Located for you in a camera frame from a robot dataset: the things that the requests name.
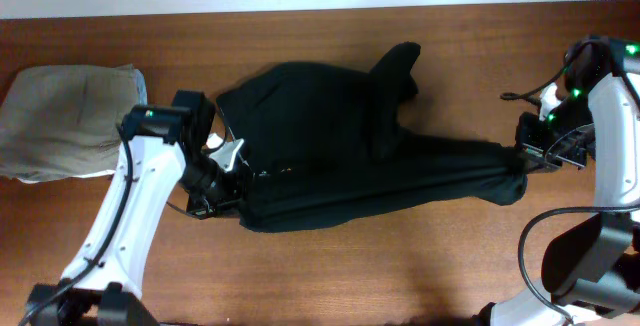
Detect folded beige shorts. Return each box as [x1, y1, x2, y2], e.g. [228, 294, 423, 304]
[1, 65, 147, 184]

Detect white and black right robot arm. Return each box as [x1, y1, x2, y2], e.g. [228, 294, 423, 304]
[474, 36, 639, 326]

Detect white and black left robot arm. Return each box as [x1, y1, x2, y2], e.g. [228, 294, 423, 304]
[20, 91, 246, 325]

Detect black shorts with patterned waistband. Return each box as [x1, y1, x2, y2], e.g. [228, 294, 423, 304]
[217, 42, 527, 233]

